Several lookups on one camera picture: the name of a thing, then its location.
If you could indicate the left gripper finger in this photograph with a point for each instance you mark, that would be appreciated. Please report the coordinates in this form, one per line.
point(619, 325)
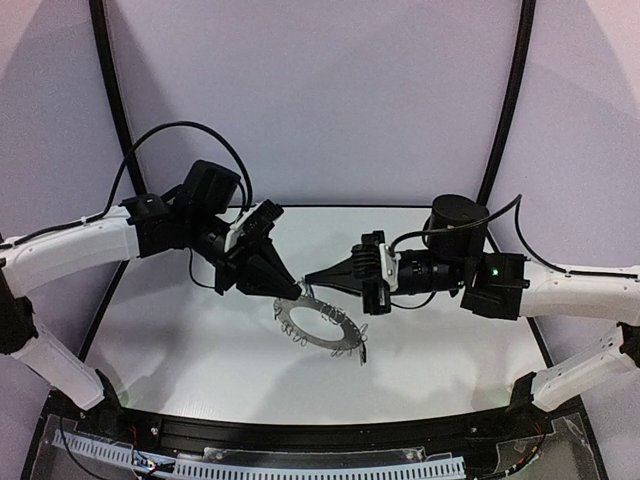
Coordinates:
point(269, 287)
point(275, 267)

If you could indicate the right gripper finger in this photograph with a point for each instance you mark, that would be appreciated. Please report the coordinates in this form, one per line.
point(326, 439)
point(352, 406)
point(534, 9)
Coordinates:
point(345, 283)
point(341, 270)

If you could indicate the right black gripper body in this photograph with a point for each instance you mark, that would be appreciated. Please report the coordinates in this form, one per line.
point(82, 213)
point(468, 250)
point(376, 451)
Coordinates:
point(372, 280)

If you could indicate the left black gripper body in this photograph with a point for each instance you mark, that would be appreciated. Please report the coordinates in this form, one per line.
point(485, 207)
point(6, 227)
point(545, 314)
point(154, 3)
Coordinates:
point(232, 270)

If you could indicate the metal keyring disc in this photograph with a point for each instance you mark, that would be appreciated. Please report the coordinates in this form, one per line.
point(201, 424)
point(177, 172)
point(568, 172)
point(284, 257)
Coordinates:
point(311, 322)

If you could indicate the key with black tag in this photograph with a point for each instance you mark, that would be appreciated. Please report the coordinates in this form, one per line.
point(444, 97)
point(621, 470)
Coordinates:
point(362, 351)

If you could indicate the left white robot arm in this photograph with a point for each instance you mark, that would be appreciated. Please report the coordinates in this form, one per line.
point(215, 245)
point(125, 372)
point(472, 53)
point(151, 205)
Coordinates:
point(188, 217)

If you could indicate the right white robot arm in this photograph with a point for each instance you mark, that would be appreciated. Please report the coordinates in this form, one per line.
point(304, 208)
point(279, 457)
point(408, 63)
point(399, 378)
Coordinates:
point(448, 255)

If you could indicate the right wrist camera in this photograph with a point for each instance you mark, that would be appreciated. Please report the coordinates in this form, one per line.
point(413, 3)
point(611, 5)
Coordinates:
point(373, 260)

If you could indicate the white slotted cable duct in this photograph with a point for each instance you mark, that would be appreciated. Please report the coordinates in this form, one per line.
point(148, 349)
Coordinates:
point(217, 463)

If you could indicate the black front aluminium rail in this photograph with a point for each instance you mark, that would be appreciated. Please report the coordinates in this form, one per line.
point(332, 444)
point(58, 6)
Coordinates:
point(168, 432)

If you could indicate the right black frame post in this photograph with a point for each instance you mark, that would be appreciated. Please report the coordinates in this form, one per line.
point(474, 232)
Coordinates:
point(510, 100)

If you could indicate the black frame post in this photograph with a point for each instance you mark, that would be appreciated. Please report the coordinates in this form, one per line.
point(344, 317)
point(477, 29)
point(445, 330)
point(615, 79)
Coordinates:
point(102, 40)
point(510, 100)

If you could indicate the left black frame post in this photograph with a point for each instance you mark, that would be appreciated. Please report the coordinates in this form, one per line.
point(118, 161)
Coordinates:
point(102, 40)

